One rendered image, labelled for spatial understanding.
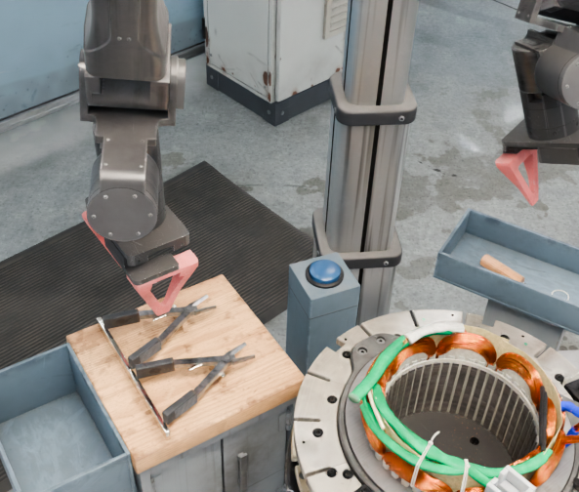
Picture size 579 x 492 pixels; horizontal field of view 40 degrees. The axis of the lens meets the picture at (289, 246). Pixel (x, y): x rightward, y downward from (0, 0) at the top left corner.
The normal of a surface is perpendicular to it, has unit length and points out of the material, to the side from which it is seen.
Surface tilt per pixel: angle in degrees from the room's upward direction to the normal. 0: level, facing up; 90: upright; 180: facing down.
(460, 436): 0
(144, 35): 117
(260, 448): 90
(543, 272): 0
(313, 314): 90
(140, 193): 90
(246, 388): 0
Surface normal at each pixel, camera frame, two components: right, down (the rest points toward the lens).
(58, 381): 0.53, 0.58
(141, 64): 0.03, 0.93
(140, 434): 0.03, -0.75
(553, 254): -0.51, 0.56
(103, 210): 0.11, 0.67
